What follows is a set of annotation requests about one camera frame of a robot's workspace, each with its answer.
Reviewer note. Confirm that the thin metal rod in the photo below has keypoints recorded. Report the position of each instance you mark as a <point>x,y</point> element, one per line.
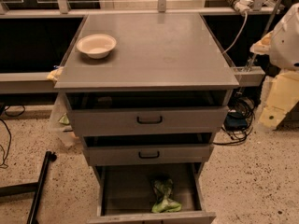
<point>264,28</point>

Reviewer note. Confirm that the grey top drawer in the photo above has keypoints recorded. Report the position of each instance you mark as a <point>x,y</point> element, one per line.
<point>146,112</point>

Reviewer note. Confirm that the grey middle drawer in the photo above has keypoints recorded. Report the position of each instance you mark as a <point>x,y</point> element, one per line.
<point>147,149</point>

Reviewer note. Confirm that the grey bottom drawer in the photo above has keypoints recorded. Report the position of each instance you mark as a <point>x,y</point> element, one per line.
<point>126,195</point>

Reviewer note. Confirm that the white paper bowl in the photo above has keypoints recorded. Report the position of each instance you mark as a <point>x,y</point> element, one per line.
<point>96,46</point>

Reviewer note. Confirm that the grey drawer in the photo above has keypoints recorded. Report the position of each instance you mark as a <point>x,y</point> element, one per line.
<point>147,149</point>
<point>126,195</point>
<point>146,112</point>

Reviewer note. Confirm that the yellow crumpled item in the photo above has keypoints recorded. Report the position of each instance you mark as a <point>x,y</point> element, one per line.
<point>54,74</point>

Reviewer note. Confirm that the clear plastic bag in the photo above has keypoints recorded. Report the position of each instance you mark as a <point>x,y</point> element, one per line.
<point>59,123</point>

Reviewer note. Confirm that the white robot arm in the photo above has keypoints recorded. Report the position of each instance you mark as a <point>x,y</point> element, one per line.
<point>282,47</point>

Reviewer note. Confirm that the black metal stand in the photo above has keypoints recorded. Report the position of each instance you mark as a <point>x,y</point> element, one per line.
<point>36,188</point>

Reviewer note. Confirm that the grey drawer cabinet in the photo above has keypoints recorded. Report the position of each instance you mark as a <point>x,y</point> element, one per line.
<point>154,52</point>

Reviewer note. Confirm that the power strip with plug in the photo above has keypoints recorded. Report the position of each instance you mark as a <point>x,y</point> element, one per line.
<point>240,6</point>

